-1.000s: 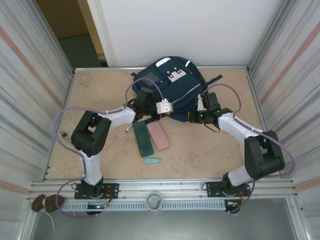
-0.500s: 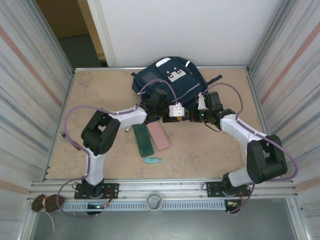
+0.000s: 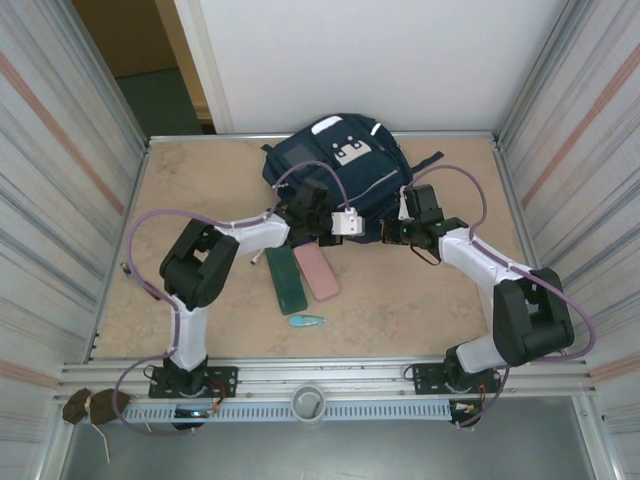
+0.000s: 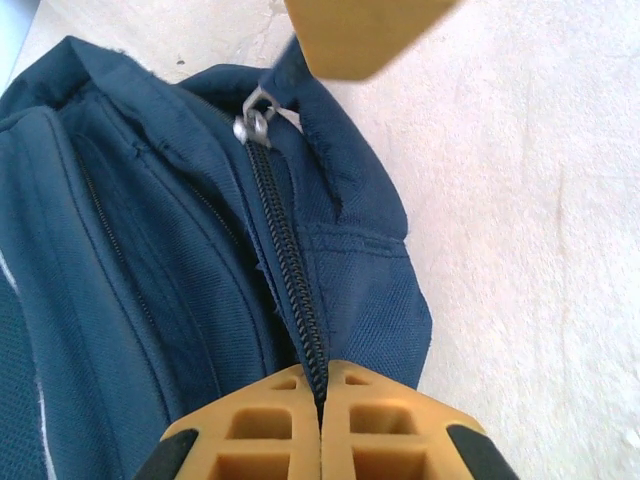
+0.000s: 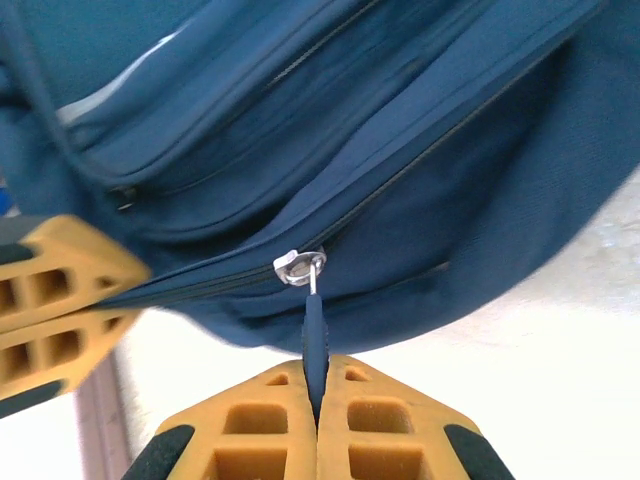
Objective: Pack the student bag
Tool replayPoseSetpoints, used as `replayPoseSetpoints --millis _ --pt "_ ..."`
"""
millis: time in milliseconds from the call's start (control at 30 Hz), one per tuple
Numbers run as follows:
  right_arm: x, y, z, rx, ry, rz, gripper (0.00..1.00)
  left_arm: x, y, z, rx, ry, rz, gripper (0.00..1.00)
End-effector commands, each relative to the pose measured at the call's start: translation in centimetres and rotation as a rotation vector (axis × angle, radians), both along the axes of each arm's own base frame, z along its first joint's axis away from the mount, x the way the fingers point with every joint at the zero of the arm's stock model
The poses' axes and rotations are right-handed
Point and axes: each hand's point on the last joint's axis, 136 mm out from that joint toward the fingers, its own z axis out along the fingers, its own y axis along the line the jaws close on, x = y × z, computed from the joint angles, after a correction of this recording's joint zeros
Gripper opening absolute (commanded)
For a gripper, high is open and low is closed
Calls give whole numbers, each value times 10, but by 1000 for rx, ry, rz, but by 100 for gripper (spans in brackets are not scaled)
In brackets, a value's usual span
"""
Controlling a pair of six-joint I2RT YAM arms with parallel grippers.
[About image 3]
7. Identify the pink pencil case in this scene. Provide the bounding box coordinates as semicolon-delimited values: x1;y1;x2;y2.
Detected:
293;243;341;301

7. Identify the navy blue backpack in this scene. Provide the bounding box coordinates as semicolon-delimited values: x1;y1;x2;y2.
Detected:
260;113;446;247

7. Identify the green pencil case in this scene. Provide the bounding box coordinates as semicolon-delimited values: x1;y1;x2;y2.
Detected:
264;247;307;315

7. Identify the teal correction tape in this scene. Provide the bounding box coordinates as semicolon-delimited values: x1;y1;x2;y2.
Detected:
288;313;329;330

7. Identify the translucent corrugated side panel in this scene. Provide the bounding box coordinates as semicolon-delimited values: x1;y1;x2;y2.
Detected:
494;0;640;480
0;0;150;480

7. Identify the grey round cup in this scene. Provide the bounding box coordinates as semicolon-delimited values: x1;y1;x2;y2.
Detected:
290;383;327;425

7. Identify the small circuit board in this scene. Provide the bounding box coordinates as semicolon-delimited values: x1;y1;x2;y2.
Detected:
172;405;221;420

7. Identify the brown cloth bundle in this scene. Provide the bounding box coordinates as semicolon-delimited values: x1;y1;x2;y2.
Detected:
62;388;132;426

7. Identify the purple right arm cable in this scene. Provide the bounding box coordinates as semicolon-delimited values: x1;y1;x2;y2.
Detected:
407;165;597;430

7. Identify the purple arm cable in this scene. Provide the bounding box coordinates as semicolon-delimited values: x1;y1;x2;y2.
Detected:
407;165;597;430
113;160;352;437

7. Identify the thin aluminium table edge rail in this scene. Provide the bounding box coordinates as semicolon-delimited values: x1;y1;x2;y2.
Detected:
147;130;503;146

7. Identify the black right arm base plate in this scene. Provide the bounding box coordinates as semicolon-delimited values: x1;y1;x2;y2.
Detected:
409;362;503;399

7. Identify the wide aluminium mounting rail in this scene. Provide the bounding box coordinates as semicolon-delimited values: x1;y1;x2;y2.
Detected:
58;355;597;399

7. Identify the white door frame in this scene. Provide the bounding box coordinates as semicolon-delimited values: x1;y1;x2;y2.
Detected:
172;0;236;135

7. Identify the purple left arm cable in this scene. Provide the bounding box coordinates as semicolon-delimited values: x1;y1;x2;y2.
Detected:
113;160;352;437

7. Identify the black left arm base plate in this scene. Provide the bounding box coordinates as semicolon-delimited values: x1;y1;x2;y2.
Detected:
147;366;239;400

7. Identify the white slotted cable duct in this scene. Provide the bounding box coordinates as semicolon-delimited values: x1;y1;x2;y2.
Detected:
122;402;451;424

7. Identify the thin beige string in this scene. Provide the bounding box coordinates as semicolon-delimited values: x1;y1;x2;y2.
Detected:
91;423;112;464

